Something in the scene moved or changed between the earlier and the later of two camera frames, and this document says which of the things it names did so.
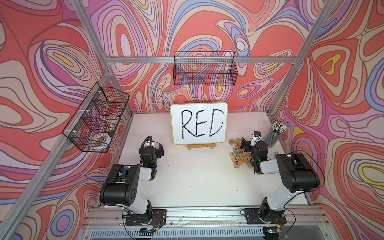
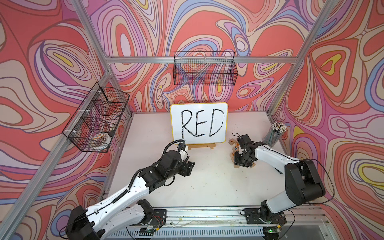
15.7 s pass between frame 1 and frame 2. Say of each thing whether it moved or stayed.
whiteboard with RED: stayed
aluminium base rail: stayed
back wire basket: stayed
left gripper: moved
